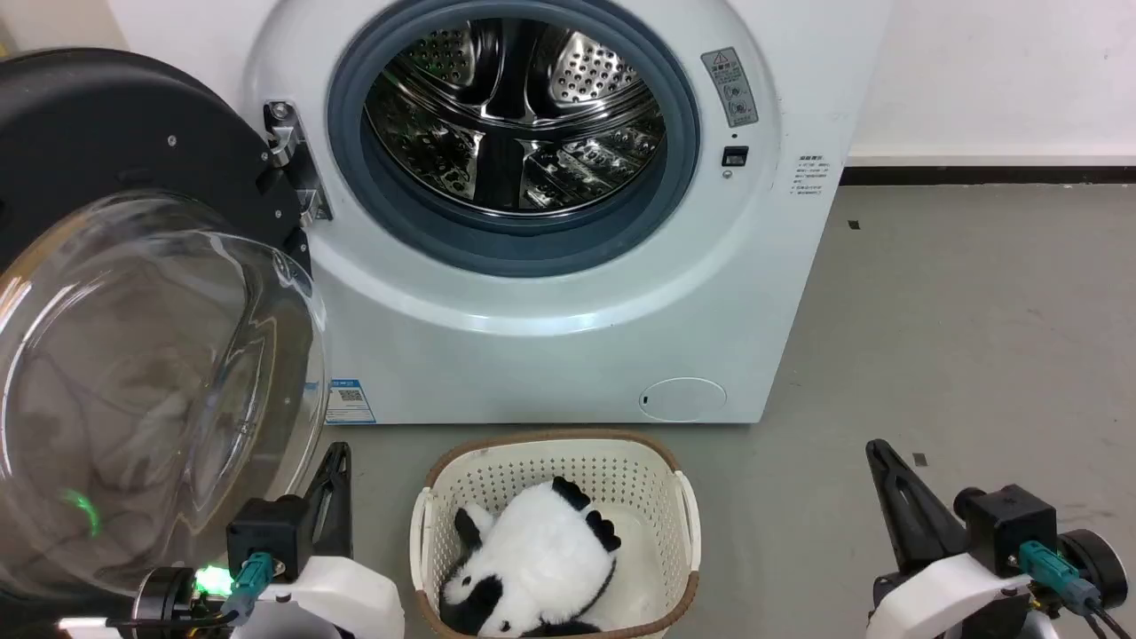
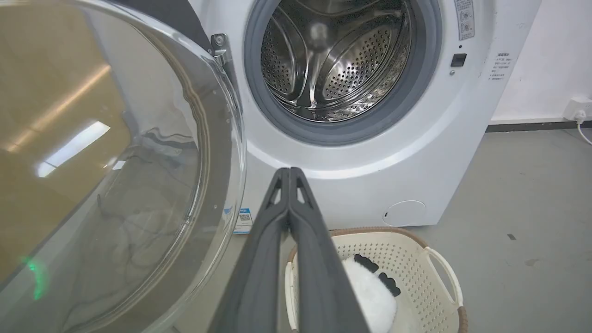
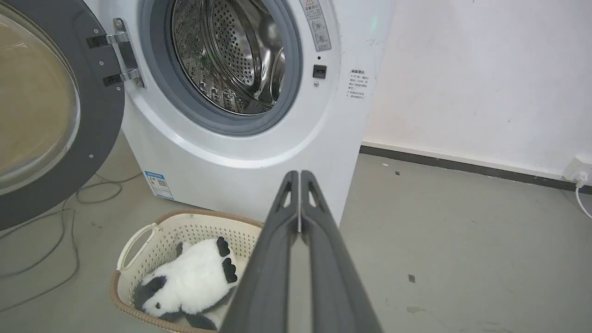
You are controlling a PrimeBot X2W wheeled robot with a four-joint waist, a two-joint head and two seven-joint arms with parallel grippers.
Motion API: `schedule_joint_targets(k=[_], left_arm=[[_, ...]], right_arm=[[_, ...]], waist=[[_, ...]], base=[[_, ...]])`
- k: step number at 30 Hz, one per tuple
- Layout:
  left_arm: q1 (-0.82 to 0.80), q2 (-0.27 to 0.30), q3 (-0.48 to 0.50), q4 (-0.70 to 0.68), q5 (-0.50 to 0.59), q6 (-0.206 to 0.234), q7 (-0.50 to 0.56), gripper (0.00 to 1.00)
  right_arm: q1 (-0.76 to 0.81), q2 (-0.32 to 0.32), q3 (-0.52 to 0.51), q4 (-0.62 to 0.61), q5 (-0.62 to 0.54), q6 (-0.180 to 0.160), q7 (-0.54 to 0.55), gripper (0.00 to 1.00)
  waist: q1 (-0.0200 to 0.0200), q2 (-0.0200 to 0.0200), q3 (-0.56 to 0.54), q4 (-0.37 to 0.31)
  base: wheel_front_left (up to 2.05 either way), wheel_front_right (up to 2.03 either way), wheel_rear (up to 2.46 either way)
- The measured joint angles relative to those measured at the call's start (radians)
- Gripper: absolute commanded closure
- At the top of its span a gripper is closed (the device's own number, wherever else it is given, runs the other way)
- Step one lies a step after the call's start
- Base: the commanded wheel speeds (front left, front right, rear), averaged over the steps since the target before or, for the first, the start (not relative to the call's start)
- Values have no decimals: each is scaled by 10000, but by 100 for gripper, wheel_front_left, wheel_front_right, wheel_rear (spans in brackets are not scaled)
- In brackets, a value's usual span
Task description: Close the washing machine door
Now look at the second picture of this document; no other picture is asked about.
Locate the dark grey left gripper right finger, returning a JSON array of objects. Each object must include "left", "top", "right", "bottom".
[{"left": 289, "top": 167, "right": 370, "bottom": 333}]

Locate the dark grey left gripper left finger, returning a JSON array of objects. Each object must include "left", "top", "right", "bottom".
[{"left": 207, "top": 167, "right": 291, "bottom": 333}]

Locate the white front-load washing machine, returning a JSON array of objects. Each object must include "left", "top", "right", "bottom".
[{"left": 187, "top": 0, "right": 543, "bottom": 235}]

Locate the glass washer door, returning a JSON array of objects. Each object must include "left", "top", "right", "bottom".
[{"left": 0, "top": 0, "right": 247, "bottom": 333}]

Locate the white and black plush toy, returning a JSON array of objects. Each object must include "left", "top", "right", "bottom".
[{"left": 341, "top": 254, "right": 401, "bottom": 333}]

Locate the white perforated laundry basket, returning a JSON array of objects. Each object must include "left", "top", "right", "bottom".
[{"left": 284, "top": 227, "right": 469, "bottom": 333}]

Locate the white power plug cable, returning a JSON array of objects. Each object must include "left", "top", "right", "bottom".
[{"left": 573, "top": 110, "right": 592, "bottom": 146}]

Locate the white wall power socket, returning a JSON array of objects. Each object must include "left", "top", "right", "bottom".
[{"left": 563, "top": 97, "right": 592, "bottom": 121}]

